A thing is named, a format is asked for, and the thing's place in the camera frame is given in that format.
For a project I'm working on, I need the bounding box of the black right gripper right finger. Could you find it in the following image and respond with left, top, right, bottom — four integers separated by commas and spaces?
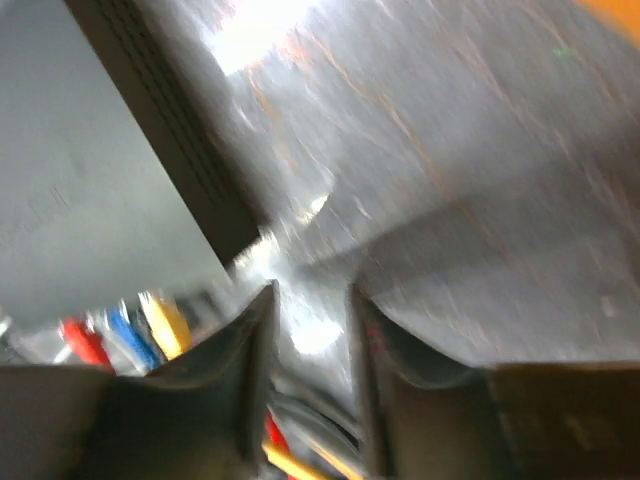
349, 287, 639, 479

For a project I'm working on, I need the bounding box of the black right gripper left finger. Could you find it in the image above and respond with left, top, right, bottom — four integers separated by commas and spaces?
1, 283, 280, 479

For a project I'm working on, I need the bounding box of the blue ethernet cable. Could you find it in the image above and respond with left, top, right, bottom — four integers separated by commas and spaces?
104, 307, 164, 374

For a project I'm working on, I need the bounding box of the black network switch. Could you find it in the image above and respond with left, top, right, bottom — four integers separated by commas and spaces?
1, 1, 258, 327

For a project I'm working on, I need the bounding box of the orange Mickey Mouse pillow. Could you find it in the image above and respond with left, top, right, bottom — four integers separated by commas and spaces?
575, 0, 640, 48

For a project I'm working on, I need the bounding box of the red ethernet cable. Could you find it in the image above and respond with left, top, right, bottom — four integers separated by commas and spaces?
58, 317, 116, 374

